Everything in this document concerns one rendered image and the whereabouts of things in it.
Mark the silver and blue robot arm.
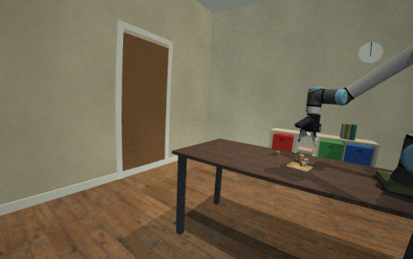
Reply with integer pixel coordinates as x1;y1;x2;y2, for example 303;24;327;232
295;45;413;188

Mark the tan flat mat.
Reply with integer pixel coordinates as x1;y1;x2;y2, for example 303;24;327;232
286;161;313;172

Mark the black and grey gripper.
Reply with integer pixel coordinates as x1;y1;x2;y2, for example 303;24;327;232
298;113;322;147

